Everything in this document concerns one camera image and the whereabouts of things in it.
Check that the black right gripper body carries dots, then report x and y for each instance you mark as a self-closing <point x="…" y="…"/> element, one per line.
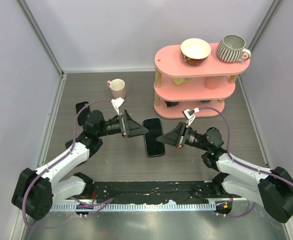
<point x="192" y="138"/>

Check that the grey striped mug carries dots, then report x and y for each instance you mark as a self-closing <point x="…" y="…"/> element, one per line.
<point x="232" y="48"/>

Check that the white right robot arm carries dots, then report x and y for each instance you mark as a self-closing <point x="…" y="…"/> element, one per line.
<point x="269" y="188"/>

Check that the pink cup on shelf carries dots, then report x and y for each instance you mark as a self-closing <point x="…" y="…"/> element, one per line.
<point x="213" y="82"/>

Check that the white slotted cable duct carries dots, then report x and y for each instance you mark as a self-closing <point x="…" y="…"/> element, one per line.
<point x="73" y="206"/>

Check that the yellow mug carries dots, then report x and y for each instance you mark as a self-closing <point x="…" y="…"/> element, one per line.
<point x="181" y="81"/>

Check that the white floral bowl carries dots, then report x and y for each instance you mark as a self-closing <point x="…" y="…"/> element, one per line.
<point x="195" y="51"/>

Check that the dark smartphone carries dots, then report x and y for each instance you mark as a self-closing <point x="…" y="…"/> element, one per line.
<point x="154" y="145"/>

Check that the black phone under arm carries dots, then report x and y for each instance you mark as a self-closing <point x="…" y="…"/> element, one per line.
<point x="69" y="144"/>

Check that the dark green mug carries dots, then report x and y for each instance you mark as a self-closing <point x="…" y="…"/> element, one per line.
<point x="170" y="104"/>

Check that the pink faceted mug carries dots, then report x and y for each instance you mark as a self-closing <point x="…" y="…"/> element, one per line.
<point x="117" y="87"/>

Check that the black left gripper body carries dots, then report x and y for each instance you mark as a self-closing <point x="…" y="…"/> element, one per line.
<point x="115" y="126"/>

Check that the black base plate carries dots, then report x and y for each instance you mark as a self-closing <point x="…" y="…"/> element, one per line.
<point x="155" y="192"/>

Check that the pink three-tier wooden shelf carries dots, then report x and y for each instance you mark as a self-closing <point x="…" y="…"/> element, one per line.
<point x="190" y="95"/>

